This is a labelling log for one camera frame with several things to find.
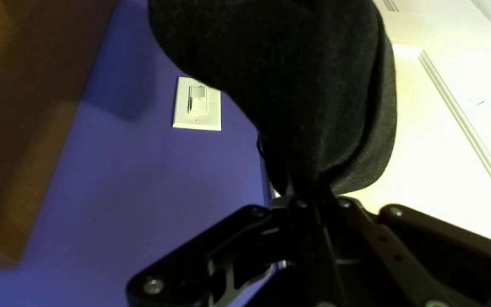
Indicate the brown wooden cabinet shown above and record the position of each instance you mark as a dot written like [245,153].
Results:
[23,114]

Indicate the black knit head sock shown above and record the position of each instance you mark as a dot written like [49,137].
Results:
[306,79]

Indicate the white panel door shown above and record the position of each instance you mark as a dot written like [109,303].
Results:
[460,131]

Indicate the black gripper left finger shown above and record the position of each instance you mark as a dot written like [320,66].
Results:
[221,262]

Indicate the white light switch plate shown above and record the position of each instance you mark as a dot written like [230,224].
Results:
[196,105]

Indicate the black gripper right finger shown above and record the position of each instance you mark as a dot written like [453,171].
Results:
[421,262]

